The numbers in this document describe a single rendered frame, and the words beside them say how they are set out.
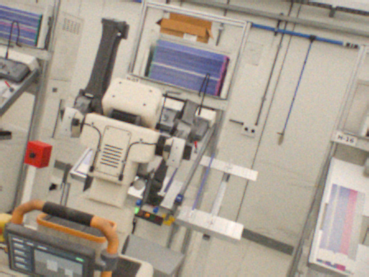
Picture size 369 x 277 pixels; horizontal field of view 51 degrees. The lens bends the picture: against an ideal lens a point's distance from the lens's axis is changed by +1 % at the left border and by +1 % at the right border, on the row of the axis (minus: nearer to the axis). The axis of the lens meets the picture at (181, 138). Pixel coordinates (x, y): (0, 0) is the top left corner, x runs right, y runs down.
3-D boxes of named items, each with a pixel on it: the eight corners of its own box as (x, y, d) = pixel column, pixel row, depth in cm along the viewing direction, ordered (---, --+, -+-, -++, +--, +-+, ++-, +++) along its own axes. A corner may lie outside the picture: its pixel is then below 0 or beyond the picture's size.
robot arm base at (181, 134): (162, 138, 148) (192, 146, 147) (168, 124, 153) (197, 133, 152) (161, 152, 154) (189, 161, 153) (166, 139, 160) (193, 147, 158)
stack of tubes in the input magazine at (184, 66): (216, 96, 250) (227, 55, 246) (147, 77, 264) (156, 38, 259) (220, 96, 262) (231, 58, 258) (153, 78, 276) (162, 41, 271)
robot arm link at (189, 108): (185, 93, 197) (203, 101, 197) (175, 115, 202) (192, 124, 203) (175, 121, 156) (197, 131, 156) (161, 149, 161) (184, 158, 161)
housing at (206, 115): (211, 133, 261) (212, 119, 250) (147, 115, 274) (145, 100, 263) (215, 125, 265) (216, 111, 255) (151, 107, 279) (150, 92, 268)
